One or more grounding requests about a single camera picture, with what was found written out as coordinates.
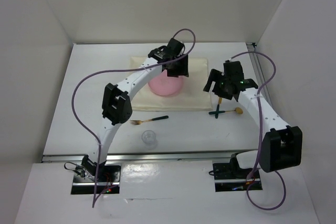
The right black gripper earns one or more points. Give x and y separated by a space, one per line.
216 76

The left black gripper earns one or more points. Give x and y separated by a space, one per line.
181 70

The pink plate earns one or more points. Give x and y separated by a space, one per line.
166 86

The cream cloth placemat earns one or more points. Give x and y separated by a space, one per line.
190 98

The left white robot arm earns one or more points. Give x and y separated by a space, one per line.
116 102

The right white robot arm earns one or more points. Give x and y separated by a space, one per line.
279 145

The clear plastic cup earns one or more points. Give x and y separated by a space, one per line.
149 139

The gold knife green handle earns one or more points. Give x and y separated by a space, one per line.
218 107

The gold spoon green handle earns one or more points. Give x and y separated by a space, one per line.
236 110

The aluminium right side rail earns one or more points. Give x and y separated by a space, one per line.
262 77

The aluminium rail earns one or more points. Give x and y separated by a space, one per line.
171 156
262 77

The gold fork green handle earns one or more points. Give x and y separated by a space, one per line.
139 122

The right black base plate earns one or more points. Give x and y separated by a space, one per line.
229 178

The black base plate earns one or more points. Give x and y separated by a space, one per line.
229 178
83 182

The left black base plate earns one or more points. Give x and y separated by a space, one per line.
83 182

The aluminium front rail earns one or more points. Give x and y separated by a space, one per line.
171 156

